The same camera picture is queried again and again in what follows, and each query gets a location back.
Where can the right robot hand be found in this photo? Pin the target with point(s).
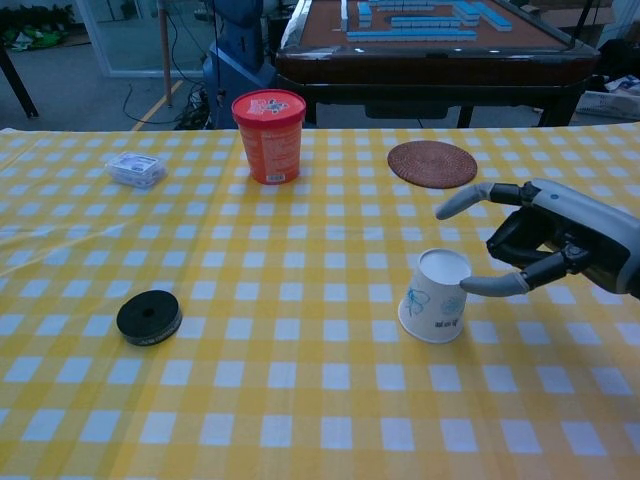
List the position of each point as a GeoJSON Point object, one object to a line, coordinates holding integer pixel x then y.
{"type": "Point", "coordinates": [585, 225]}

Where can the white floral paper cup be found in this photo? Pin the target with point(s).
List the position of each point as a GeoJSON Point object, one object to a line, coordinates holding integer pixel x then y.
{"type": "Point", "coordinates": [435, 305]}

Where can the white plastic basket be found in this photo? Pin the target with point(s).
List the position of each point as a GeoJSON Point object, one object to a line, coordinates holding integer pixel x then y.
{"type": "Point", "coordinates": [607, 104]}

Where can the brown woven round coaster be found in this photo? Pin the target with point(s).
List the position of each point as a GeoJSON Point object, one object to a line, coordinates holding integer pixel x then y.
{"type": "Point", "coordinates": [432, 164]}

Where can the dark wooden mahjong table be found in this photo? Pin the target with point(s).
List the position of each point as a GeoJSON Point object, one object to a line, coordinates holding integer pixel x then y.
{"type": "Point", "coordinates": [440, 65]}

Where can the diagonal blue mahjong tile row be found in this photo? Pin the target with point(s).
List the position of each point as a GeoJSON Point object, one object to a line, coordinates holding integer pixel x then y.
{"type": "Point", "coordinates": [487, 15]}

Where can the long blue mahjong tile row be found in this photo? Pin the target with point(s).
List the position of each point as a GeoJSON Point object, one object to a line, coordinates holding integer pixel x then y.
{"type": "Point", "coordinates": [410, 35]}

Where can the short blue mahjong tile row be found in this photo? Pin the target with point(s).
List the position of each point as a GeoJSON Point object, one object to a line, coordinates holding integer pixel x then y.
{"type": "Point", "coordinates": [425, 22]}

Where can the blue mahjong tile column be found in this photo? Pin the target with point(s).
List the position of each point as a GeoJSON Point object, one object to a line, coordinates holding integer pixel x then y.
{"type": "Point", "coordinates": [365, 14]}

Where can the orange tub with red lid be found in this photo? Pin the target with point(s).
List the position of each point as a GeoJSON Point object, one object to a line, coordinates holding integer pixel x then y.
{"type": "Point", "coordinates": [272, 145]}

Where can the yellow white checkered tablecloth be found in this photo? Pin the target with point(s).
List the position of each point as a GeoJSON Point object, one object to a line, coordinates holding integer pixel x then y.
{"type": "Point", "coordinates": [300, 400]}

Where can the blue machine base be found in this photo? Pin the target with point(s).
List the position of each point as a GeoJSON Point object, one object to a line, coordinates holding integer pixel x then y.
{"type": "Point", "coordinates": [240, 65]}

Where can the black tape roll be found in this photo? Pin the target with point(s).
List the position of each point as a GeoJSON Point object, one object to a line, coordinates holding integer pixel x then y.
{"type": "Point", "coordinates": [149, 320]}

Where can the clear plastic box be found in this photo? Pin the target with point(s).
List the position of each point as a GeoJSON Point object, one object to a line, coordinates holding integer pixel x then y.
{"type": "Point", "coordinates": [136, 169]}

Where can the wooden pole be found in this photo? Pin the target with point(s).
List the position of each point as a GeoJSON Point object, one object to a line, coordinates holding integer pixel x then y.
{"type": "Point", "coordinates": [165, 55]}

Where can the green white bags pile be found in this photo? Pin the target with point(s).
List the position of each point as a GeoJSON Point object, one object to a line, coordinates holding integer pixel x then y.
{"type": "Point", "coordinates": [32, 35]}

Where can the black table leg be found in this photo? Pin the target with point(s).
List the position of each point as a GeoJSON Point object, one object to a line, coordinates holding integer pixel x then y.
{"type": "Point", "coordinates": [17, 85]}

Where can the white glass door frame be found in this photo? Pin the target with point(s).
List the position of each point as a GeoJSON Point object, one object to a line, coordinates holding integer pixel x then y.
{"type": "Point", "coordinates": [100, 50]}

